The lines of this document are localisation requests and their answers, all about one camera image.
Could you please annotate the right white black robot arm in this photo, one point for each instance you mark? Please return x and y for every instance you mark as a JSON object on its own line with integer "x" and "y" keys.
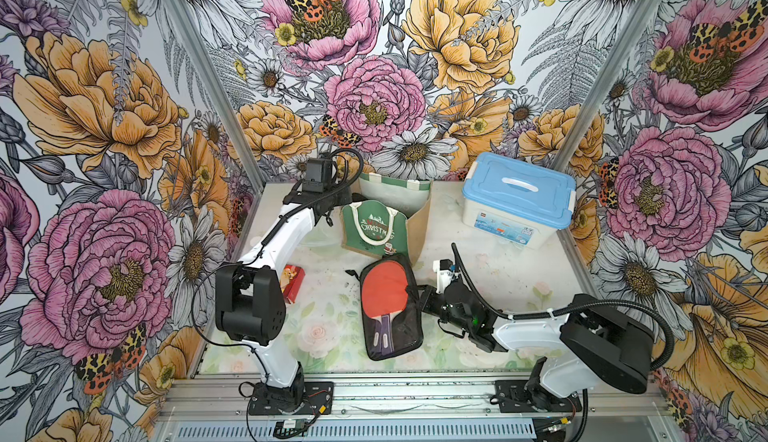
{"x": 586, "y": 343}

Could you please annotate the green burlap Christmas canvas bag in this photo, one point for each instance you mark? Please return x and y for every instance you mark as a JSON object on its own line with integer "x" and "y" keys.
{"x": 387, "y": 216}

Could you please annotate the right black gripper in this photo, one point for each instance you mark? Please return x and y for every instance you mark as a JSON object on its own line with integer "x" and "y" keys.
{"x": 428, "y": 294}

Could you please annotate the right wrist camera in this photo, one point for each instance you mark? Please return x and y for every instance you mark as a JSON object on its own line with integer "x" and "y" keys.
{"x": 444, "y": 271}

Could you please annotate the aluminium front rail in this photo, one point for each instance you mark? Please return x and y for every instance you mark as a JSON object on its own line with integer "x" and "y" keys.
{"x": 355, "y": 395}

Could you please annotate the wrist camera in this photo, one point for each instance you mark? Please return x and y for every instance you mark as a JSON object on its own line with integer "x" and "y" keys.
{"x": 444, "y": 271}
{"x": 319, "y": 175}

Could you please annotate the blue lid plastic storage box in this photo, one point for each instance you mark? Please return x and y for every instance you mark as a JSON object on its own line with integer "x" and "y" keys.
{"x": 517, "y": 201}

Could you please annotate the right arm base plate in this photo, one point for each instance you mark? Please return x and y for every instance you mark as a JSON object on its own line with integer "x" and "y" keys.
{"x": 512, "y": 396}

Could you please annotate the red snack packet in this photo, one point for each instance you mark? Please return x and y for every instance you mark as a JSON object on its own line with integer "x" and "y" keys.
{"x": 291, "y": 281}

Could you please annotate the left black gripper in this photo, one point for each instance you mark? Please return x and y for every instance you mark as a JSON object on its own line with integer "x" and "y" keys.
{"x": 345, "y": 195}

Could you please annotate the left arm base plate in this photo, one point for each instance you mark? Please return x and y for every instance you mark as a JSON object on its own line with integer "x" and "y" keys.
{"x": 305, "y": 398}

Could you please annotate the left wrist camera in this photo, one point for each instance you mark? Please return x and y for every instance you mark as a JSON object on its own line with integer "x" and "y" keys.
{"x": 319, "y": 175}

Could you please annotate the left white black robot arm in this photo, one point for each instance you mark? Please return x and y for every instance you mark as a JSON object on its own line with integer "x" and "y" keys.
{"x": 250, "y": 307}

